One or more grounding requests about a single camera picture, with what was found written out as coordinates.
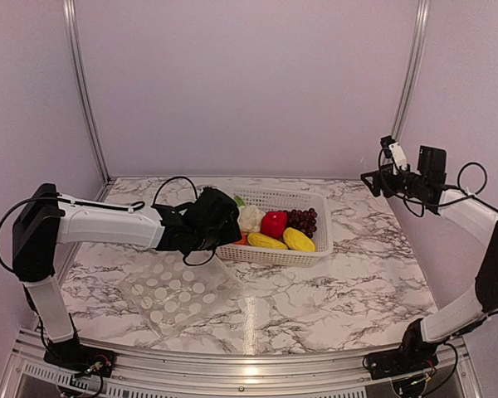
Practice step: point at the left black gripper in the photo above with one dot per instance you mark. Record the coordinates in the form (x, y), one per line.
(232, 233)

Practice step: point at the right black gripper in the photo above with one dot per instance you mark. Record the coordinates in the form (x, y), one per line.
(378, 176)

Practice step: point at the red bell pepper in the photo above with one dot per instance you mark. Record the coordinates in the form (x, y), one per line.
(274, 223)

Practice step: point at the clear dotted zip bag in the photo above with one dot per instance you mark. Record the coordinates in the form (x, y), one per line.
(169, 294)

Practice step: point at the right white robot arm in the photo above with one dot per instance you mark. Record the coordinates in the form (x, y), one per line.
(426, 187)

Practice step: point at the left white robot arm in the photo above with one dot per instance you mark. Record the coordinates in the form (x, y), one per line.
(49, 218)

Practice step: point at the orange mini pumpkin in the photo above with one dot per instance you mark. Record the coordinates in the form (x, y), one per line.
(243, 240)

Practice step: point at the white cauliflower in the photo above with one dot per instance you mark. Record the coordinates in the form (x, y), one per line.
(249, 219)

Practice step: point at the yellow corn left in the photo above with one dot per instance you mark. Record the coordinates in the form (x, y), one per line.
(266, 242)

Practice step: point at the yellow corn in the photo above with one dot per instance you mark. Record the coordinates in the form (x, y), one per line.
(266, 242)
(297, 240)

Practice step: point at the yellow corn right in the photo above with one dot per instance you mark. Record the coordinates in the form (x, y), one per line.
(297, 240)

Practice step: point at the purple grape bunch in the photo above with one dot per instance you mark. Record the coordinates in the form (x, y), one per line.
(304, 221)

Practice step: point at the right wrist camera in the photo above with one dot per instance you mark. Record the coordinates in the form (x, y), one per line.
(393, 152)

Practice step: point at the right aluminium frame post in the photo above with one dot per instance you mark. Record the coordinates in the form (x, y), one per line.
(413, 67)

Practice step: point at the aluminium frame post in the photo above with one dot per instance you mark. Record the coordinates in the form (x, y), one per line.
(69, 9)
(413, 67)

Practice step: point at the front aluminium rail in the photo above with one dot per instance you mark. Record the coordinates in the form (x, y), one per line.
(143, 372)

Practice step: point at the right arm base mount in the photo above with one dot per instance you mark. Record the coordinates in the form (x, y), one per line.
(413, 354)

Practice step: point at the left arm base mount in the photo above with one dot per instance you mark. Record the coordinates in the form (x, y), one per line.
(81, 359)

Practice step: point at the left aluminium frame post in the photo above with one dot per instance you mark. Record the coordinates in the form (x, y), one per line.
(69, 9)

